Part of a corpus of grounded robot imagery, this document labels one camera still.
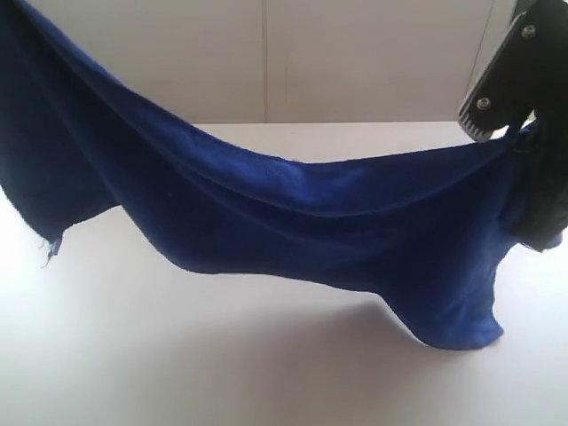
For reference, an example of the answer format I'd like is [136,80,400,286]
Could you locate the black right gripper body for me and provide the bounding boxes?
[509,110,568,254]

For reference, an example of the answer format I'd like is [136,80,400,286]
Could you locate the blue microfibre towel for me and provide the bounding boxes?
[1,1,538,351]

